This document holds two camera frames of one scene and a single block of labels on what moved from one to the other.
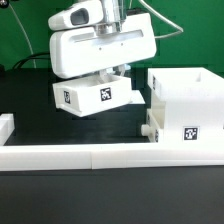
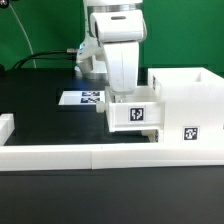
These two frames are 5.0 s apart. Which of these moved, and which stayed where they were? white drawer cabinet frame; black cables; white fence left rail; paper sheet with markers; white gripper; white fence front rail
Moved: white gripper; paper sheet with markers
Stayed: black cables; white drawer cabinet frame; white fence left rail; white fence front rail
